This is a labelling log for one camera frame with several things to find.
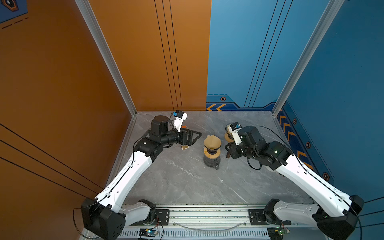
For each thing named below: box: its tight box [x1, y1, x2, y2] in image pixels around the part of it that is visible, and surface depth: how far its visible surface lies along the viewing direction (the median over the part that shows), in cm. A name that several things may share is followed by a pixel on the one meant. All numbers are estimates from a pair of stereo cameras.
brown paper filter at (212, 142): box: [204, 134, 222, 150], surface depth 86 cm
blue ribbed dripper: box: [204, 144, 222, 155], surface depth 86 cm
